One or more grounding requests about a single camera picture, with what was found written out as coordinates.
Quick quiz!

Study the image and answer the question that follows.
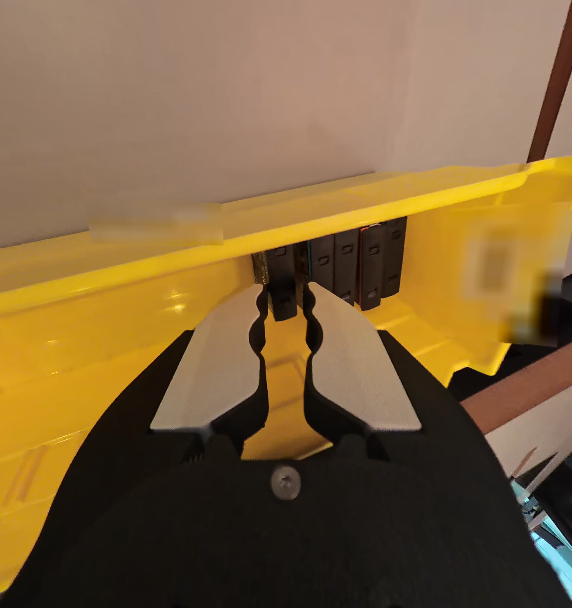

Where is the black battery with orange edge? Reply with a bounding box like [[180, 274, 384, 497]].
[[359, 223, 385, 312]]

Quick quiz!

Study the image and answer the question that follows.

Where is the yellow plastic bin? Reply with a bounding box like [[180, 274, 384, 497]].
[[0, 154, 572, 599]]

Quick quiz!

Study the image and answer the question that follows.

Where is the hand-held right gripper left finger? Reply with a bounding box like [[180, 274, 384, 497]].
[[149, 284, 270, 431]]

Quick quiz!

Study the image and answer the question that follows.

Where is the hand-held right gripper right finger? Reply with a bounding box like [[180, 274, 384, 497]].
[[303, 282, 423, 435]]

